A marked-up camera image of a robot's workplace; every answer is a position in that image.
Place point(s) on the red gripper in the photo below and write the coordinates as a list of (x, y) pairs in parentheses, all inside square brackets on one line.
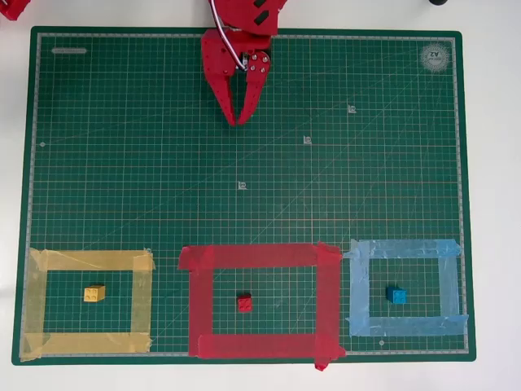
[(220, 54)]

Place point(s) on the red cube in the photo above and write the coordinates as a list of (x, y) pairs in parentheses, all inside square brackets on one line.
[(244, 303)]

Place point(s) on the red leader arm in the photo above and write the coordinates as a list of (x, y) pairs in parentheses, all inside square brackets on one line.
[(12, 8)]

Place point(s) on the yellow tape square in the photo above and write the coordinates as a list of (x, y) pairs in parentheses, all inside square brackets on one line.
[(89, 258)]

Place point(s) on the yellow cube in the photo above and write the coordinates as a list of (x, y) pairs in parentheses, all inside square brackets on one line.
[(94, 294)]

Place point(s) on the red tape square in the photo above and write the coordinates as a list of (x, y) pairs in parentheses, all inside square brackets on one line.
[(264, 346)]

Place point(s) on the blue cube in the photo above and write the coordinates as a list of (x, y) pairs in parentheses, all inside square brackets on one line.
[(396, 295)]

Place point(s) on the blue tape square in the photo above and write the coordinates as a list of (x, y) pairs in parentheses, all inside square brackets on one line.
[(407, 326)]

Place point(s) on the green cutting mat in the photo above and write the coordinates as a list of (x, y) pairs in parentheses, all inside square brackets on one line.
[(122, 163)]

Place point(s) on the small black knob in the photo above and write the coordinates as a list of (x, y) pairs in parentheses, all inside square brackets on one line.
[(437, 2)]

